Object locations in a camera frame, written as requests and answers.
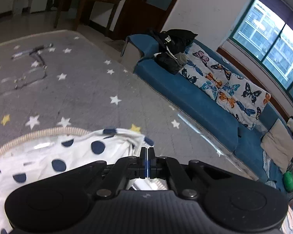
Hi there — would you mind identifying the white navy polka dot garment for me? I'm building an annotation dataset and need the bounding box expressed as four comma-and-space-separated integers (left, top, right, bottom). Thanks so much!
0, 127, 154, 233

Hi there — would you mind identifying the blue sofa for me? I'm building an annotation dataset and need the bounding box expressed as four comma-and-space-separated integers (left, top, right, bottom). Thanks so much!
125, 34, 286, 193

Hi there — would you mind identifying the butterfly print pillow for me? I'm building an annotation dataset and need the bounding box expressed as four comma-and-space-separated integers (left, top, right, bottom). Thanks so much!
179, 43, 271, 130

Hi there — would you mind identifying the grey star patterned tablecloth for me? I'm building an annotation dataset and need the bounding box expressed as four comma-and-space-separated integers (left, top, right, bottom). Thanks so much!
0, 31, 257, 180

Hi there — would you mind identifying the beige cushion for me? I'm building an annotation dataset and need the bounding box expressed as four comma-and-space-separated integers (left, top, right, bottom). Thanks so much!
260, 119, 293, 174

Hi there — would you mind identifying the black bag on sofa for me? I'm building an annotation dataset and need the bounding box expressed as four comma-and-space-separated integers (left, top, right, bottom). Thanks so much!
151, 29, 197, 74

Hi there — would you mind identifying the green round bowl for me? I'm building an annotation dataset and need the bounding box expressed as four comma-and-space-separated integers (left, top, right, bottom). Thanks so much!
283, 171, 293, 192

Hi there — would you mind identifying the dark wooden door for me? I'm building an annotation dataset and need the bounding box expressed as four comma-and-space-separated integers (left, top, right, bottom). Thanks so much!
113, 0, 177, 40

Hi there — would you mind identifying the green framed window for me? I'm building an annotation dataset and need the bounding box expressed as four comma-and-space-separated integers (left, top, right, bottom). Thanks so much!
230, 0, 293, 103

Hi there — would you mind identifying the dark wooden side table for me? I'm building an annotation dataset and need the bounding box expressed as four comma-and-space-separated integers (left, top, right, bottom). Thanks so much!
53, 0, 121, 36

